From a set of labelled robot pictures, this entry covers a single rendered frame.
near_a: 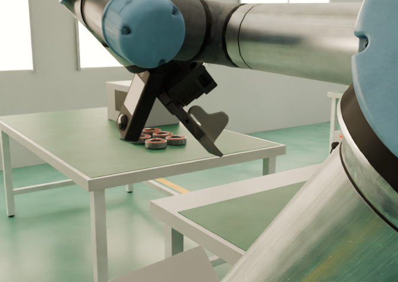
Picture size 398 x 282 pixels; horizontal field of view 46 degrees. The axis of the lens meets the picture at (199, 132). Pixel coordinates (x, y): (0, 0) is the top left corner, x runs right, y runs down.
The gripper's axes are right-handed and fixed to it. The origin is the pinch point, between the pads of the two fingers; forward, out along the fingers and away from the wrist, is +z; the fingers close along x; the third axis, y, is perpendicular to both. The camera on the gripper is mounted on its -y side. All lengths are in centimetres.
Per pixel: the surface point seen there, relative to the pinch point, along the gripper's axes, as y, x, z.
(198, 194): -19, 52, 76
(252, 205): -6, 34, 77
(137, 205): -89, 195, 213
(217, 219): -16, 29, 64
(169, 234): -35, 43, 72
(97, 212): -60, 81, 79
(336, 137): 39, 62, 118
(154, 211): -33, 49, 65
